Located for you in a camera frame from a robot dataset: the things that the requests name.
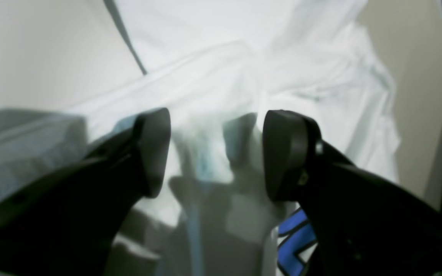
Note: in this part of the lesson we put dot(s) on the white printed t-shirt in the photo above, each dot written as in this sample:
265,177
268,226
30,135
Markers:
213,216

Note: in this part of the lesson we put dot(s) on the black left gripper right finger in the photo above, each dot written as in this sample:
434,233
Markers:
350,222

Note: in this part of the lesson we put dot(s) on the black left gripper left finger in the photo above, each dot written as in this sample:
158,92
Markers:
64,223

